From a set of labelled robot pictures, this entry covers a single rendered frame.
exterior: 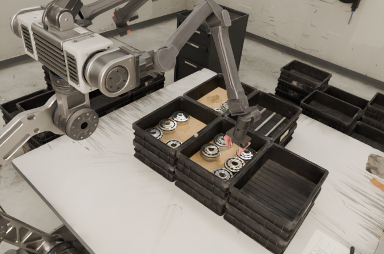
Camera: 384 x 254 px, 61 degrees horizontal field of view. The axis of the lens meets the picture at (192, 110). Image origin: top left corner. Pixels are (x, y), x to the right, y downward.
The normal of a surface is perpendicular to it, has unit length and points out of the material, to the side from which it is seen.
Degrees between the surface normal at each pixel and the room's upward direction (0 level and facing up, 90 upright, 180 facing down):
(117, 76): 90
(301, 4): 90
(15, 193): 0
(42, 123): 90
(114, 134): 0
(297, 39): 90
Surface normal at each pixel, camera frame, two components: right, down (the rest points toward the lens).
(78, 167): 0.08, -0.81
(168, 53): 0.65, -0.11
